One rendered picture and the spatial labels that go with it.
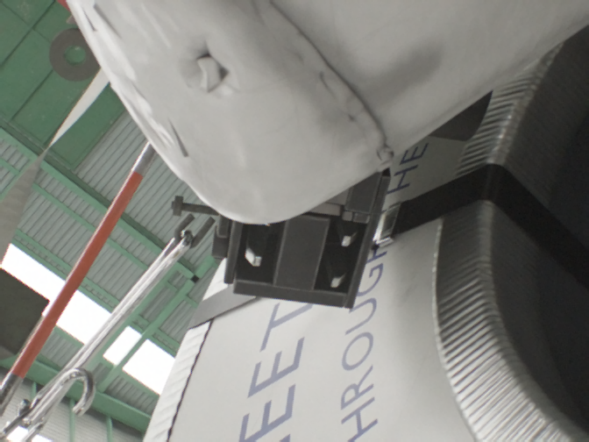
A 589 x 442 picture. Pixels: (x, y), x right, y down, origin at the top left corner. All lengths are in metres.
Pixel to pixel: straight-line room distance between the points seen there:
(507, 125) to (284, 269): 0.18
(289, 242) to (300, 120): 0.33
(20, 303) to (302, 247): 1.06
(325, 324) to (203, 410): 0.13
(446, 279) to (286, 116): 0.36
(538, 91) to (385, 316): 0.19
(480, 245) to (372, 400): 0.11
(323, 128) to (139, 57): 0.04
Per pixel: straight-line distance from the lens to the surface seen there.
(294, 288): 0.50
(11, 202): 1.16
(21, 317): 1.50
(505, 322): 0.46
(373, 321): 0.54
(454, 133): 0.46
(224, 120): 0.15
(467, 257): 0.50
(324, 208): 0.46
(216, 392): 0.65
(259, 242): 0.49
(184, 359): 0.74
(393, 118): 0.17
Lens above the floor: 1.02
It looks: 2 degrees up
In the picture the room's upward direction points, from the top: 140 degrees counter-clockwise
